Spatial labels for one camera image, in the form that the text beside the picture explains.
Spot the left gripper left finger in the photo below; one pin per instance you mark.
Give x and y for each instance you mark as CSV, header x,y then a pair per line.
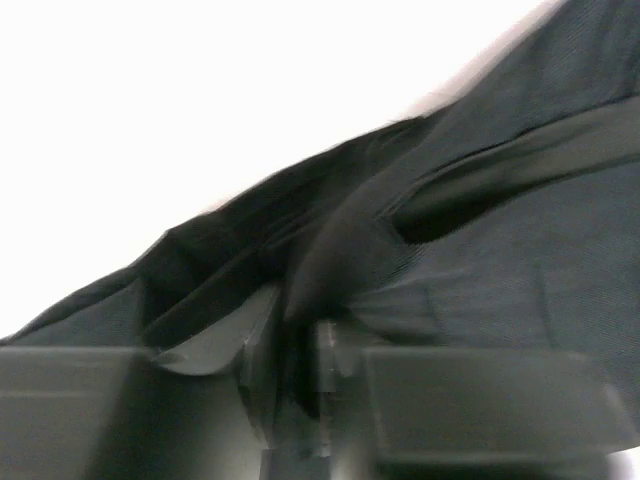
x,y
202,410

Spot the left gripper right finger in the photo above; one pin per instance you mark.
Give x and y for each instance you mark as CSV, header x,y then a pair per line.
x,y
398,411

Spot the black skirt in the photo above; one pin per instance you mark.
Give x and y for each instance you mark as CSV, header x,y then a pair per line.
x,y
509,218

